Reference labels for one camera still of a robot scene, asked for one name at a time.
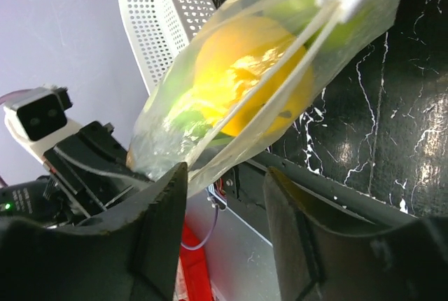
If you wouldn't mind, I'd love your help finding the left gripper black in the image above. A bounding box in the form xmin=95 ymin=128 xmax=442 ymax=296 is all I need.
xmin=43 ymin=121 xmax=152 ymax=224

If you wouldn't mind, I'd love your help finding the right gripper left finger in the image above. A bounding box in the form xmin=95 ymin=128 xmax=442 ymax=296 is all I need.
xmin=1 ymin=162 xmax=188 ymax=300

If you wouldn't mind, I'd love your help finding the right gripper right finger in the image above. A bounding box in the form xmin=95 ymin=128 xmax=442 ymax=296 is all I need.
xmin=263 ymin=168 xmax=447 ymax=300

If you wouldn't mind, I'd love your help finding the yellow fake lemon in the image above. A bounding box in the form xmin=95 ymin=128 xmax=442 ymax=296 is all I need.
xmin=193 ymin=15 xmax=314 ymax=137

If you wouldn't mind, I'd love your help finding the polka dot zip bag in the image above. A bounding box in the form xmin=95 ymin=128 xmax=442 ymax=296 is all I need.
xmin=126 ymin=0 xmax=400 ymax=195

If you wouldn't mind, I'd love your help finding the white perforated oval basket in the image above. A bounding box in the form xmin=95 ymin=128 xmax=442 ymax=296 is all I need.
xmin=118 ymin=0 xmax=215 ymax=93

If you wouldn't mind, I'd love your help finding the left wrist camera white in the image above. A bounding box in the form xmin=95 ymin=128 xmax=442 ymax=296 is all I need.
xmin=1 ymin=85 xmax=82 ymax=164

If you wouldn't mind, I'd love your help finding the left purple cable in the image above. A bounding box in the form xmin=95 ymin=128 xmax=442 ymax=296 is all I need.
xmin=0 ymin=89 xmax=32 ymax=106

